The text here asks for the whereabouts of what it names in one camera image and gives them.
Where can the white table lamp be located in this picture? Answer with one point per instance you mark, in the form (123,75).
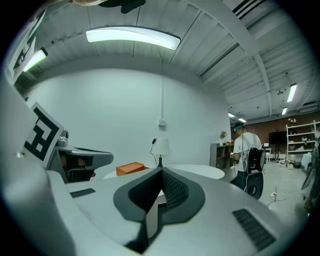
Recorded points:
(161,147)

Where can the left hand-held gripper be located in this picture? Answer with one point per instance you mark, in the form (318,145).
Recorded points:
(40,135)

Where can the white shelf rack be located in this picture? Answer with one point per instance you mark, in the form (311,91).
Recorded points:
(300,140)

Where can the black television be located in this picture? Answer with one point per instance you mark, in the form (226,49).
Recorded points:
(277,137)

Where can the black head camera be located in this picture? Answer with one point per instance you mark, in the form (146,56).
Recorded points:
(130,5)

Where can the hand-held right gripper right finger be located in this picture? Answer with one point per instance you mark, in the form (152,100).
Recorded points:
(215,225)

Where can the gray cabinet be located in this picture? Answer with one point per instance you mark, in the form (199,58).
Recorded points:
(220,155)

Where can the orange cardboard box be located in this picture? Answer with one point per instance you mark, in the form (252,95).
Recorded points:
(130,168)

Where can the white round table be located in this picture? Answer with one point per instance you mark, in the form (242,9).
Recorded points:
(200,171)

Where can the long curved ceiling light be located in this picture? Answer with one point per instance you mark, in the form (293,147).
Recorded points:
(132,35)

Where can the narrow ceiling light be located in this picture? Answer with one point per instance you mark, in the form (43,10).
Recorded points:
(291,92)
(284,110)
(35,60)

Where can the striped ceiling vent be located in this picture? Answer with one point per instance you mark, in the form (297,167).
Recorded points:
(247,7)

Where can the person's head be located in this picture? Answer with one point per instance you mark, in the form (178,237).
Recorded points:
(85,2)

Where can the black office chair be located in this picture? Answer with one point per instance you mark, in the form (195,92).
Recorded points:
(255,180)

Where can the flower vase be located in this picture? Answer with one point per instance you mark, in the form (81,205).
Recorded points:
(223,136)

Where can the person's left hand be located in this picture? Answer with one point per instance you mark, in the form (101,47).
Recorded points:
(81,162)

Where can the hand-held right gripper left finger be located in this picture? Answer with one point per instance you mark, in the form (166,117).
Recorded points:
(100,212)

